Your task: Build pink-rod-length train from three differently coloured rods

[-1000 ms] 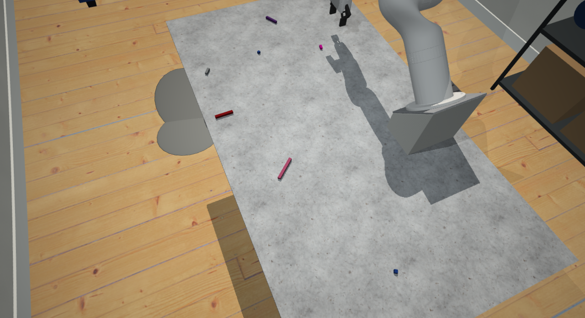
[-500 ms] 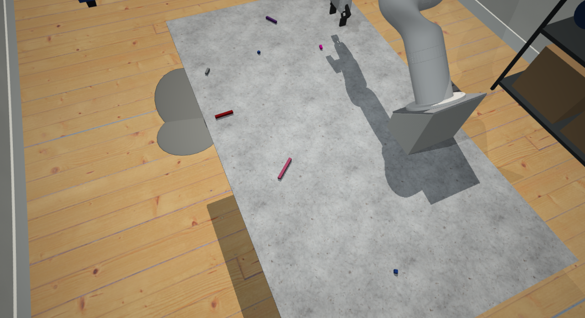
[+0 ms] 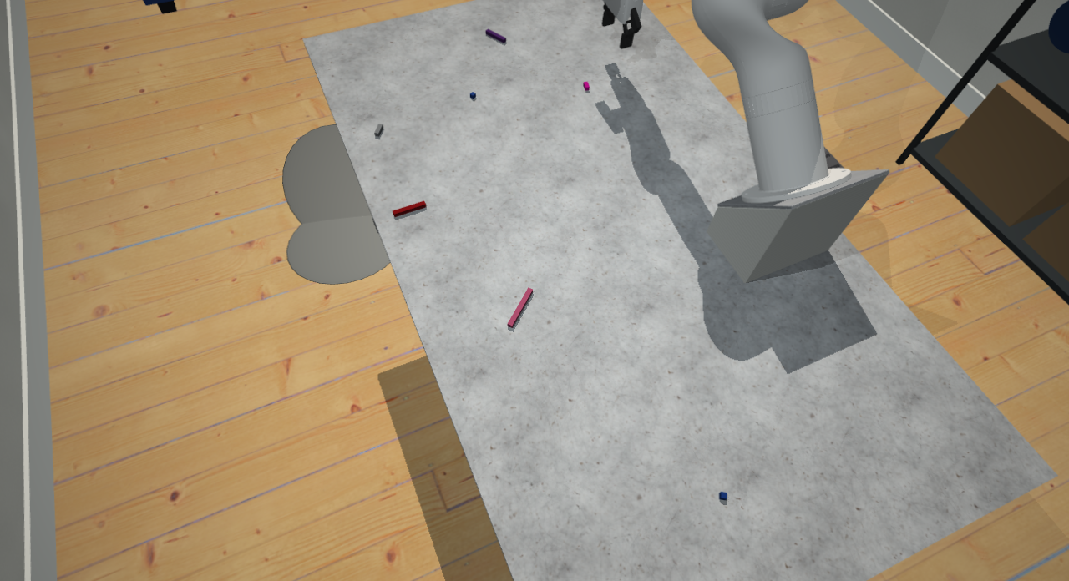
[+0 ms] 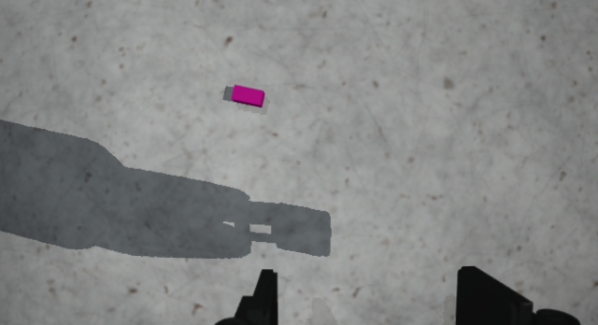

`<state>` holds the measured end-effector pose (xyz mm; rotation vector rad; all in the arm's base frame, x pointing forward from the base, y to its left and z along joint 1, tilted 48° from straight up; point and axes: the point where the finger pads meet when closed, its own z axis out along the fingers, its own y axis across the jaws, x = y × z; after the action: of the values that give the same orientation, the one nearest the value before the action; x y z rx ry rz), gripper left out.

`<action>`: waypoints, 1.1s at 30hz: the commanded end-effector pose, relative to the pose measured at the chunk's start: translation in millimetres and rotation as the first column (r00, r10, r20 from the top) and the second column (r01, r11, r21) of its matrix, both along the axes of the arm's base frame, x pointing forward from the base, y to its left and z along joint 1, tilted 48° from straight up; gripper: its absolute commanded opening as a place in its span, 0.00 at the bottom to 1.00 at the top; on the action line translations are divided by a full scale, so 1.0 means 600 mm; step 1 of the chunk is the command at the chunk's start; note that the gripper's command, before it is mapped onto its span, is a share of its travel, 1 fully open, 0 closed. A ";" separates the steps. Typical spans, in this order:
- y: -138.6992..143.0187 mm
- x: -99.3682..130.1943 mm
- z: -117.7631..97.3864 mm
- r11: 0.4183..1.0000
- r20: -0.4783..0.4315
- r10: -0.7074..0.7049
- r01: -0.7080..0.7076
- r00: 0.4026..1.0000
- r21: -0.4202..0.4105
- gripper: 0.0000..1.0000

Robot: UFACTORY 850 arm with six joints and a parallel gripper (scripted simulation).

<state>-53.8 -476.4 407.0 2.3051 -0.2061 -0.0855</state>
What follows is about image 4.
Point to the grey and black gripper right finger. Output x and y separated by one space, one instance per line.
483 300

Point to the magenta block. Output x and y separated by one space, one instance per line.
248 96

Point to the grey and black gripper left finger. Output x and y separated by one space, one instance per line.
262 307

